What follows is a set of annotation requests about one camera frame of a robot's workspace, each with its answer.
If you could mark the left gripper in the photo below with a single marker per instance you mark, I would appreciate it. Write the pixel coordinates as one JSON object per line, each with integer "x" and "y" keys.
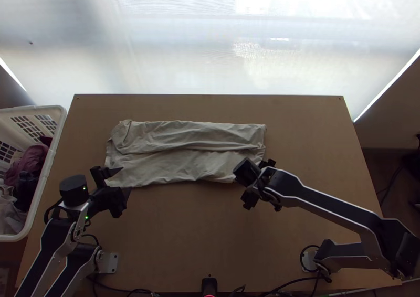
{"x": 113, "y": 202}

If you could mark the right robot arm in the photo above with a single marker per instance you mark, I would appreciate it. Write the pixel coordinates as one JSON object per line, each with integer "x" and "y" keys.
{"x": 328, "y": 205}

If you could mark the white translucent curtain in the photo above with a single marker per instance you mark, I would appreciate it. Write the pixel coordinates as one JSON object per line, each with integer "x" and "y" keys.
{"x": 197, "y": 31}

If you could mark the white laundry basket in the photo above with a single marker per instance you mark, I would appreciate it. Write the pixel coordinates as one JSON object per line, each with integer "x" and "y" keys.
{"x": 49, "y": 165}

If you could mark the off-white t-shirt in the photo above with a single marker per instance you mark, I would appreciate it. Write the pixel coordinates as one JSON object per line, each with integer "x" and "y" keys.
{"x": 170, "y": 159}

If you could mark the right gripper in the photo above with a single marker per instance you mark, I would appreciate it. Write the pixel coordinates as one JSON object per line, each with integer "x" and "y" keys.
{"x": 246, "y": 172}

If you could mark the heap of clothes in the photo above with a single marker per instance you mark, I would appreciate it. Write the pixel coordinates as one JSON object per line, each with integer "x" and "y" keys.
{"x": 26, "y": 165}

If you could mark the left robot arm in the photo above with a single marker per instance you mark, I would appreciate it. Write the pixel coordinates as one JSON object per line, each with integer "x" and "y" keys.
{"x": 52, "y": 244}

